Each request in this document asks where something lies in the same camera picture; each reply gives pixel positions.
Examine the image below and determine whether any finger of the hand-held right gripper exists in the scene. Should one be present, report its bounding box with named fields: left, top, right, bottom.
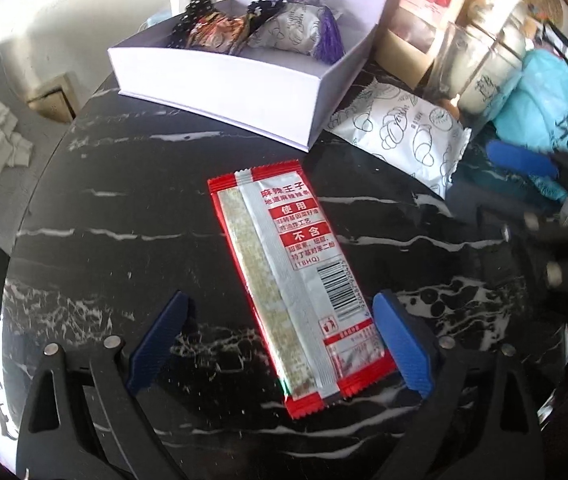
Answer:
left=477, top=205, right=568, bottom=288
left=486, top=139, right=568, bottom=226

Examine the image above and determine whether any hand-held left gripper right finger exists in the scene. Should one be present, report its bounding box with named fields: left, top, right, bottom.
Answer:
left=372, top=290, right=546, bottom=480

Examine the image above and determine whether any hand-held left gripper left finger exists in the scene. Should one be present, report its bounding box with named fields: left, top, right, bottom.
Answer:
left=16, top=290, right=195, bottom=480

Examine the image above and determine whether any red snack packet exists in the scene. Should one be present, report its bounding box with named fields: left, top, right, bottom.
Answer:
left=207, top=160, right=397, bottom=420

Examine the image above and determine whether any white bread print packet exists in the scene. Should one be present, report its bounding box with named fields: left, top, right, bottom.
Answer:
left=251, top=2, right=325, bottom=57
left=325, top=82, right=471, bottom=200

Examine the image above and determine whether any white gift box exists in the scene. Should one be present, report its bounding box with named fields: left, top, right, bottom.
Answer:
left=108, top=0, right=407, bottom=152

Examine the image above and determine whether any black lace cloth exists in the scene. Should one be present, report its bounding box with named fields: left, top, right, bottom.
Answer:
left=246, top=0, right=285, bottom=37

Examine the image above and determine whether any brown gold coffee packet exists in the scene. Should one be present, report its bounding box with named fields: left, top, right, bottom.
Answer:
left=184, top=12, right=251, bottom=56

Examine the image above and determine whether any black polka-dot packet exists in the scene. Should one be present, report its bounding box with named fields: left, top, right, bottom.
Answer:
left=169, top=0, right=215, bottom=50

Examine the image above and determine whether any blue plastic bag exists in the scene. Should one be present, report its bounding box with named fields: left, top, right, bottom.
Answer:
left=484, top=47, right=568, bottom=206

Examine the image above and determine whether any clear glass cup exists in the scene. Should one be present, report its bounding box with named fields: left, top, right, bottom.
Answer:
left=424, top=22, right=525, bottom=128

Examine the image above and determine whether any red dried fruit pouch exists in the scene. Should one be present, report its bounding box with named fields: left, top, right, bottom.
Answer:
left=379, top=0, right=470, bottom=86

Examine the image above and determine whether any grey leaf pattern chair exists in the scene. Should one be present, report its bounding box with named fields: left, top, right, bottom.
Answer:
left=0, top=47, right=84, bottom=257

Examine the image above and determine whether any beige vent panel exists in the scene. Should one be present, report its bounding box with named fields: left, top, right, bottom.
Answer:
left=28, top=72, right=84, bottom=124

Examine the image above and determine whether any light blue tissue packet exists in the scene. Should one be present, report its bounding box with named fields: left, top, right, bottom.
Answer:
left=144, top=10, right=173, bottom=29

